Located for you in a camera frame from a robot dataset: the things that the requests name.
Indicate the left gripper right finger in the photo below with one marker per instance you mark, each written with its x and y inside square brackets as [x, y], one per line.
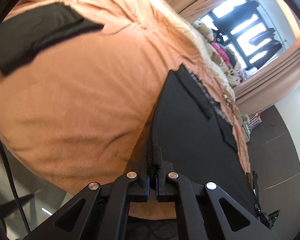
[177, 188]

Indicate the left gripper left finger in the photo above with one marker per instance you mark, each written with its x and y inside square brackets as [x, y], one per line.
[124, 190]

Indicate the black t-shirt with patterned trim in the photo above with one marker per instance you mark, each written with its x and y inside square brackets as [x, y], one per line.
[188, 132]

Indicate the orange bed blanket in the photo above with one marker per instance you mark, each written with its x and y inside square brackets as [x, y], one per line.
[81, 110]

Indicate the striped paper bag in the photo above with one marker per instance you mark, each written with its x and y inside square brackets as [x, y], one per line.
[249, 122]

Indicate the beige right curtain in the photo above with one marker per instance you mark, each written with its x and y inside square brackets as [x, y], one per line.
[271, 83]

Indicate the pink plush toy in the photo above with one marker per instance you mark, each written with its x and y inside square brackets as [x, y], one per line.
[219, 48]

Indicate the cream bed blanket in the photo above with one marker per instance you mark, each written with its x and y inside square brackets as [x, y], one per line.
[196, 40]

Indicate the cream teddy bear plush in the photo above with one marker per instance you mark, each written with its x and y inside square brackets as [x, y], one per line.
[204, 30]

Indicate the folded black garment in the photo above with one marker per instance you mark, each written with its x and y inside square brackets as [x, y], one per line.
[23, 36]

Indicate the hanging dark garment at window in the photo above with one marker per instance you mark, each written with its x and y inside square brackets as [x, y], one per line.
[240, 14]

